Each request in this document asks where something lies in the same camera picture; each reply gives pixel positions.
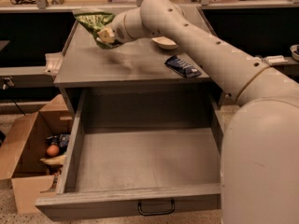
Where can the dark blue snack bag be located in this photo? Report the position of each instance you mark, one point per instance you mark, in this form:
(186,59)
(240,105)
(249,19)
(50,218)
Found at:
(182,67)

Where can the grey drawer cabinet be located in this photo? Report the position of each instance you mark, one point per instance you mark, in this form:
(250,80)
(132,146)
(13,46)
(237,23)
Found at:
(130,80)

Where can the yellow snack bag in box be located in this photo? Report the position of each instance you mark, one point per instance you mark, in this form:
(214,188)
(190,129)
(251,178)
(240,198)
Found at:
(54,162)

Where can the open grey top drawer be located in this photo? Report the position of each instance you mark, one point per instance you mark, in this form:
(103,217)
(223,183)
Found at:
(113,163)

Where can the green jalapeno chip bag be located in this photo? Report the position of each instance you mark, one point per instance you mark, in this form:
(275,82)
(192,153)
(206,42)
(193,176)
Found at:
(94,22)

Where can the blue snack bag in box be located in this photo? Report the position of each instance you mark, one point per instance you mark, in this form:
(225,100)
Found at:
(60,140)

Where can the black drawer handle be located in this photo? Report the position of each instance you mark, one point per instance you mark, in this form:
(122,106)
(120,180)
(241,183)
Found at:
(156,208)

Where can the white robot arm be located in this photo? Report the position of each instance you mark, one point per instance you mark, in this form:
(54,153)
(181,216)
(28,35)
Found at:
(260,145)

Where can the white power strip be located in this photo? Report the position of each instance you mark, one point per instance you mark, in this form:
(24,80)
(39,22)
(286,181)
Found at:
(275,60)

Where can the orange fruit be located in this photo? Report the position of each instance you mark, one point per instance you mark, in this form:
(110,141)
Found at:
(53,151)

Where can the white ceramic bowl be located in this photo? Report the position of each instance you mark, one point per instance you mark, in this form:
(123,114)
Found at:
(165,43)

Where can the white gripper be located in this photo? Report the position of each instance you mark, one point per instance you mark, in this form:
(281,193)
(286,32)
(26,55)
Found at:
(118,29)

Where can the open cardboard box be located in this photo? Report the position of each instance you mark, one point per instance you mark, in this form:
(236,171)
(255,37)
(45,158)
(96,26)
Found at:
(24,148)

